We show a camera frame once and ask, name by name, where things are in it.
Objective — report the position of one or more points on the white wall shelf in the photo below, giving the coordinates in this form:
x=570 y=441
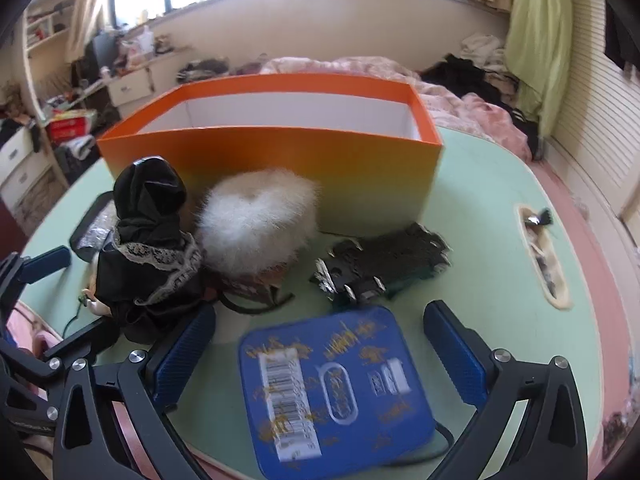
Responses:
x=45 y=35

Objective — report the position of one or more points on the black lace-trimmed cloth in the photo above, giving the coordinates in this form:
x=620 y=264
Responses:
x=145 y=210

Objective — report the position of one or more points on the pile of white clothes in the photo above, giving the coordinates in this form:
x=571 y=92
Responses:
x=482 y=47

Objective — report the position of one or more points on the green desktop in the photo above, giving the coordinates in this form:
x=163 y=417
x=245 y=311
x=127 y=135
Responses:
x=490 y=260

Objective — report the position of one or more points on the beige curtain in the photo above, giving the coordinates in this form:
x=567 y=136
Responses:
x=90 y=5

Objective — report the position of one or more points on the white louvered door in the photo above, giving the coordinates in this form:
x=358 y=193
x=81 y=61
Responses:
x=600 y=125

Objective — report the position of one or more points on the white nightstand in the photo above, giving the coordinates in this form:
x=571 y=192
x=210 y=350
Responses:
x=130 y=86

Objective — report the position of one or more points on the black monitor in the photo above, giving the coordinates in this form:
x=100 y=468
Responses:
x=100 y=52

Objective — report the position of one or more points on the red cardboard box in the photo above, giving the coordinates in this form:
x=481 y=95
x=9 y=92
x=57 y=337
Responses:
x=70 y=125

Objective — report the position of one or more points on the brown patterned box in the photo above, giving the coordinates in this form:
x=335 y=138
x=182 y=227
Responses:
x=260 y=280

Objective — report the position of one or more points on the black printed pouch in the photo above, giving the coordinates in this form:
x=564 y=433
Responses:
x=620 y=432

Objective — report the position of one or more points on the pile of black clothes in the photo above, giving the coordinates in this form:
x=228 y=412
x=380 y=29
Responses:
x=460 y=72

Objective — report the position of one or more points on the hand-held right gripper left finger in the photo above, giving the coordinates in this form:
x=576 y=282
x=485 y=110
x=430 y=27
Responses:
x=182 y=355

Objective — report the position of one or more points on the white drawer cabinet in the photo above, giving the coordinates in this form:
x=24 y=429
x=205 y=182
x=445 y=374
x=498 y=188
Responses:
x=20 y=165

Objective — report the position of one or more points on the pink blanket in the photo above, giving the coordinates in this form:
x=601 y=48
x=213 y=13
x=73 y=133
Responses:
x=450 y=105

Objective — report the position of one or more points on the blue metal tin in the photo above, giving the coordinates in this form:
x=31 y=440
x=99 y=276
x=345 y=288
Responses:
x=340 y=395

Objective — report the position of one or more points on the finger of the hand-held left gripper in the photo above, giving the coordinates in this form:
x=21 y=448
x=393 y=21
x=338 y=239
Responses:
x=47 y=262
x=82 y=345

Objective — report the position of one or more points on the dark clutter pile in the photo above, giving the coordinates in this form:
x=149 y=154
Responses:
x=202 y=67

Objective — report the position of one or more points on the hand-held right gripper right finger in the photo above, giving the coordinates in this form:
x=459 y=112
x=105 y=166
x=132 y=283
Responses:
x=452 y=355

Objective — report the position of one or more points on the green curtain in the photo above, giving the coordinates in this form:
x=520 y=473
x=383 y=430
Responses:
x=540 y=45

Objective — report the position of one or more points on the black hanging garment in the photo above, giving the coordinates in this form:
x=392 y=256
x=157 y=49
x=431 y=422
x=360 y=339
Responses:
x=622 y=35

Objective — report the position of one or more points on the dark toothed hair clip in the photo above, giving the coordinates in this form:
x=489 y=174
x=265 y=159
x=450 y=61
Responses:
x=390 y=252

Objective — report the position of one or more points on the orange cardboard box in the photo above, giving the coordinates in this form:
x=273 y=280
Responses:
x=300 y=170

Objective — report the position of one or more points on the white fluffy pom-pom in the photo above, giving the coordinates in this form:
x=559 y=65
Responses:
x=255 y=220

